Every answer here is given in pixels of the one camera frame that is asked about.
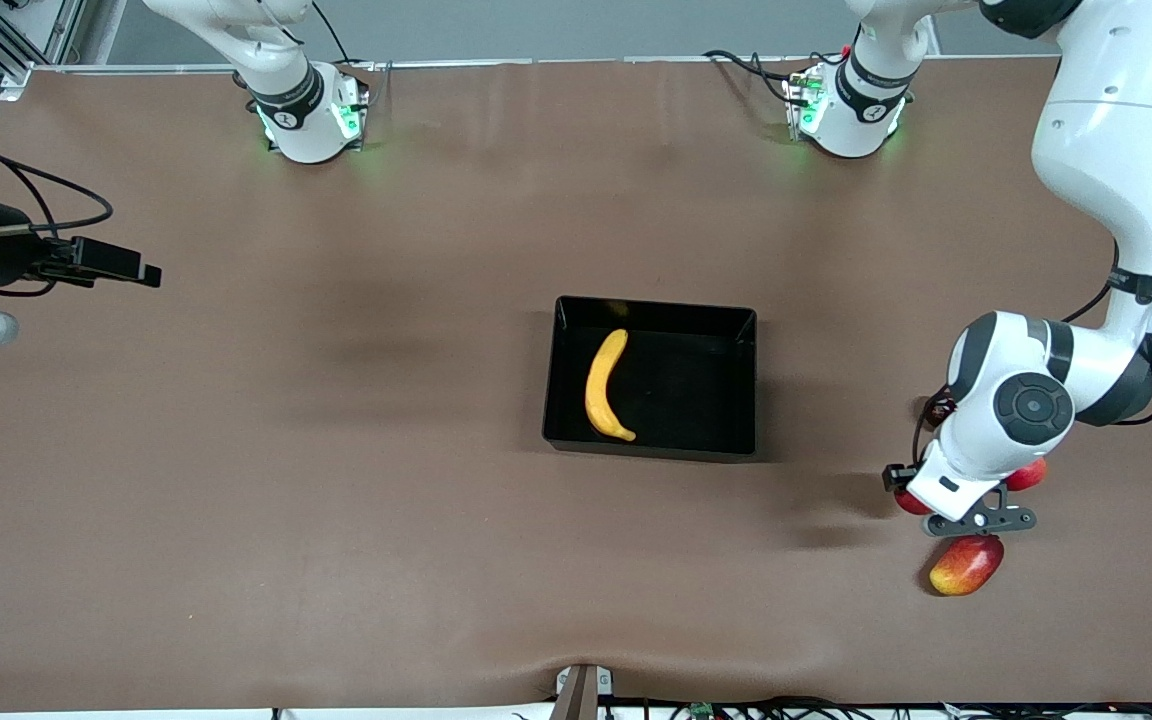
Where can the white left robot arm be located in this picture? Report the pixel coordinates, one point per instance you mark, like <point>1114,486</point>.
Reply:
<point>1116,150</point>

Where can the dark purple plum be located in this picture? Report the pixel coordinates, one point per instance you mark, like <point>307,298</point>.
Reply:
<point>939,410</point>

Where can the metal table edge clamp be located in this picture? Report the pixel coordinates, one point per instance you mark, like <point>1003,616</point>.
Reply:
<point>583,690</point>

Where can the black rectangular plastic box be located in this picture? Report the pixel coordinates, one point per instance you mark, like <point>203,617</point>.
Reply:
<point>696,400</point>

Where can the plain red apple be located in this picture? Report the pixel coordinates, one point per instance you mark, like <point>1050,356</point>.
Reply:
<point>1028,475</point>

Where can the brown table cover mat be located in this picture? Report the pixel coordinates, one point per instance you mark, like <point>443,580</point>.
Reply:
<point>336,500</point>

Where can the small green circuit board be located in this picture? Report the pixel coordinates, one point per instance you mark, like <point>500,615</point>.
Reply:
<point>702,710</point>

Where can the yellow banana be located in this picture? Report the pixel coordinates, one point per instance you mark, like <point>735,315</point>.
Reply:
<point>601,390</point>

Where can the aluminium frame profile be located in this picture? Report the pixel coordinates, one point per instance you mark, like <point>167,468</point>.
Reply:
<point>16,40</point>

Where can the red apple with yellow patch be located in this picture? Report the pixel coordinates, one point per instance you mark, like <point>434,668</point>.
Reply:
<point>911,503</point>

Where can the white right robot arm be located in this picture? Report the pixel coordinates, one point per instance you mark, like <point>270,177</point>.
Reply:
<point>306,120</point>

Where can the red and yellow mango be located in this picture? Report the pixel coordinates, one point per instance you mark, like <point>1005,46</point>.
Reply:
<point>964,570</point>

